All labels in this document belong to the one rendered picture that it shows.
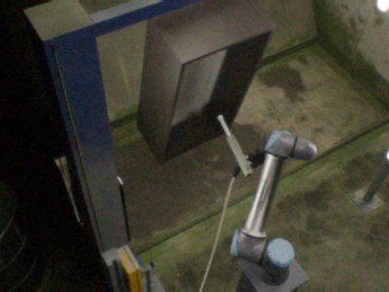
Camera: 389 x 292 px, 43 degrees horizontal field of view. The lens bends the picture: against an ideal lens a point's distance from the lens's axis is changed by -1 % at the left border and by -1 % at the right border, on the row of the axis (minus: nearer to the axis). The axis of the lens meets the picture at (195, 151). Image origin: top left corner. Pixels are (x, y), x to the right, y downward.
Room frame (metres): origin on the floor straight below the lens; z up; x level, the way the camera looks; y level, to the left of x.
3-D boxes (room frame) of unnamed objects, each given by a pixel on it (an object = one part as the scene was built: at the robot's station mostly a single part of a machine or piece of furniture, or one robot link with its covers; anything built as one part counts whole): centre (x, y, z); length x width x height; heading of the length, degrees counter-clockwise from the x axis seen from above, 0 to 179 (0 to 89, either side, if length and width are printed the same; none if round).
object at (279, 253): (1.17, -0.49, 0.83); 0.17 x 0.15 x 0.18; 74
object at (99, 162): (1.28, 0.48, 1.14); 0.18 x 0.18 x 2.29; 35
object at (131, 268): (0.77, 0.24, 1.42); 0.12 x 0.06 x 0.26; 35
